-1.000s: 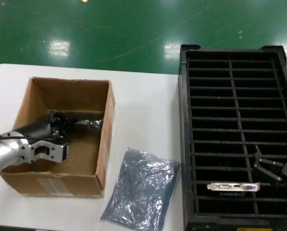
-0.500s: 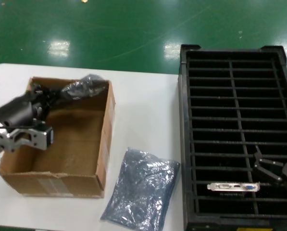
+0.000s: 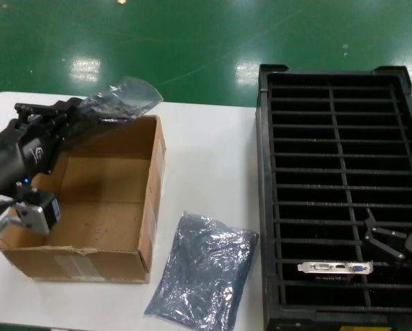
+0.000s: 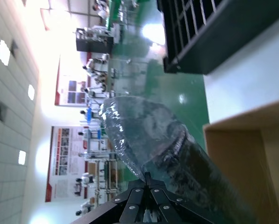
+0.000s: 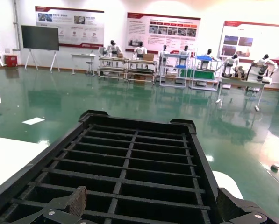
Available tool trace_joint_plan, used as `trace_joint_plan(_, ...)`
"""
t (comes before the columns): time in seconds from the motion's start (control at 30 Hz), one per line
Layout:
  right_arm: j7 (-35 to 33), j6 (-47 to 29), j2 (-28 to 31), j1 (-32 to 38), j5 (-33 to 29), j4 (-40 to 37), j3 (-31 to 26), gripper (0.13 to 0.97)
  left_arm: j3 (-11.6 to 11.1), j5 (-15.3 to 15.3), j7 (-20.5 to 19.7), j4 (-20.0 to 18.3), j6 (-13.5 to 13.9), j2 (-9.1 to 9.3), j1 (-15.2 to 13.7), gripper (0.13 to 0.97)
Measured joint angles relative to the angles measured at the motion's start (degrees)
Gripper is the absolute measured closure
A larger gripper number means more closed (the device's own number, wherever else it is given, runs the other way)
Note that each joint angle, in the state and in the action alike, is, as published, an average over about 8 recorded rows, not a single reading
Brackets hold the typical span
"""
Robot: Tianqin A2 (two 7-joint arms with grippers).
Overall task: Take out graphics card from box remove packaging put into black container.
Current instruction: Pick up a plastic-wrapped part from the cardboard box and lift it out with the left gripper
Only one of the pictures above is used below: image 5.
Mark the black display board on stand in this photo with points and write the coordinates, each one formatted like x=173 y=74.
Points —
x=40 y=37

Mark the wall poster with dark photos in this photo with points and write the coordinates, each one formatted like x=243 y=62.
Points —
x=265 y=39

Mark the white paper sheet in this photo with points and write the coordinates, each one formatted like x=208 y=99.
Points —
x=33 y=121

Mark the grey wall pipe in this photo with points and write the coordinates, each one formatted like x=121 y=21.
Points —
x=17 y=23

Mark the small white table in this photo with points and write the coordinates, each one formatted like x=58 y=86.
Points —
x=83 y=55

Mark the wide red-trimmed wall poster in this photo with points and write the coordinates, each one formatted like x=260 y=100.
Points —
x=83 y=28

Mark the white frame workbench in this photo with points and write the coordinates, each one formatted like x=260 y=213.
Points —
x=112 y=69
x=141 y=72

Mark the long white table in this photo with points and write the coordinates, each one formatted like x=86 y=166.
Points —
x=242 y=81

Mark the black stool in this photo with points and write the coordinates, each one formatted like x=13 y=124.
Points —
x=89 y=63

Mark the red box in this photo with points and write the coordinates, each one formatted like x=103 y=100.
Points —
x=11 y=61

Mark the wall poster with photo row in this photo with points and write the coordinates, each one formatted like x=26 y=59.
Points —
x=139 y=28

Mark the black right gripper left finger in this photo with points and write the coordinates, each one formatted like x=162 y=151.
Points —
x=77 y=200

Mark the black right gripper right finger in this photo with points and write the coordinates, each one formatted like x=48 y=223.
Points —
x=237 y=212

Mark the small brown carton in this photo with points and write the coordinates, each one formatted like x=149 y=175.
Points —
x=120 y=55

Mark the black slotted container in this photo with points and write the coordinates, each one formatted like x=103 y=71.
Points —
x=127 y=161

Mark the dark floor object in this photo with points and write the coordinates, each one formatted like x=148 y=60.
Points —
x=275 y=168

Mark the white humanoid robot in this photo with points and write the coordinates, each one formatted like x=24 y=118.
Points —
x=209 y=54
x=230 y=63
x=112 y=49
x=164 y=52
x=140 y=50
x=184 y=51
x=263 y=66

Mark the large brown carton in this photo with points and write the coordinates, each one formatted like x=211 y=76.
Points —
x=148 y=57

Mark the white shelf rack blue top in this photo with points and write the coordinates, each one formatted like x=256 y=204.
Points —
x=203 y=88

